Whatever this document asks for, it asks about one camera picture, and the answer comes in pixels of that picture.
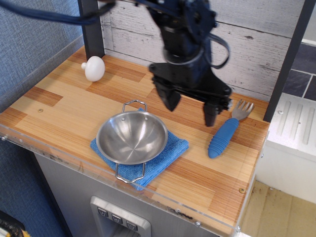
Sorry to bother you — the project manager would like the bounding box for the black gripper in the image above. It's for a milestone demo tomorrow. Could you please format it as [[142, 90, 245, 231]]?
[[149, 53, 232, 127]]

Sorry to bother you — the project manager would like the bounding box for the blue handled metal spork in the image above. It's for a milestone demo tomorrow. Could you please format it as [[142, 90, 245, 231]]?
[[208, 99, 254, 158]]

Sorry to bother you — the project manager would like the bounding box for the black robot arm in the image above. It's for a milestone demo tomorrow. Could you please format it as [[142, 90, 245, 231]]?
[[130, 0, 232, 127]]

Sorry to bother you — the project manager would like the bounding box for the blue folded cloth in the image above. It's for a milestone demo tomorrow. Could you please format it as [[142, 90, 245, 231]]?
[[89, 108, 190, 191]]

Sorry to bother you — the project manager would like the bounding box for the white mushroom shaped toy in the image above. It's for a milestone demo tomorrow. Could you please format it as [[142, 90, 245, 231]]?
[[81, 56, 105, 82]]

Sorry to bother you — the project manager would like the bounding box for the white ridged sink drainboard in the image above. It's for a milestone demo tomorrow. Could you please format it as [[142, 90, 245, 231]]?
[[267, 93, 316, 162]]

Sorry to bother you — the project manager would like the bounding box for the silver button control panel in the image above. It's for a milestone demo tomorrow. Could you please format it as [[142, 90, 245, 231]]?
[[90, 196, 152, 237]]

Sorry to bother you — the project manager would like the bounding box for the clear acrylic edge guard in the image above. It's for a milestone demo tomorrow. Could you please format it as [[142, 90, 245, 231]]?
[[0, 125, 255, 237]]

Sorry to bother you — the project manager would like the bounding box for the yellow black object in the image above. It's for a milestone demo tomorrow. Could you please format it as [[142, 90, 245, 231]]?
[[0, 219, 30, 237]]

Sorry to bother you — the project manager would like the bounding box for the steel pan with wire handles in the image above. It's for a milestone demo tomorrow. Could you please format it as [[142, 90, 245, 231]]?
[[96, 100, 168, 184]]

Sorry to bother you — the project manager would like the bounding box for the dark left frame post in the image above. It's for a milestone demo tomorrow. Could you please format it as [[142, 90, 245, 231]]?
[[78, 0, 105, 59]]

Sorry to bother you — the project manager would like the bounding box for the dark frame post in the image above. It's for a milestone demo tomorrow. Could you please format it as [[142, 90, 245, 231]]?
[[263, 0, 316, 122], [78, 0, 105, 59]]

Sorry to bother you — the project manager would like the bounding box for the dark right frame post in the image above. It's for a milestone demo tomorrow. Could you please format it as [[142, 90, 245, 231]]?
[[263, 0, 316, 122]]

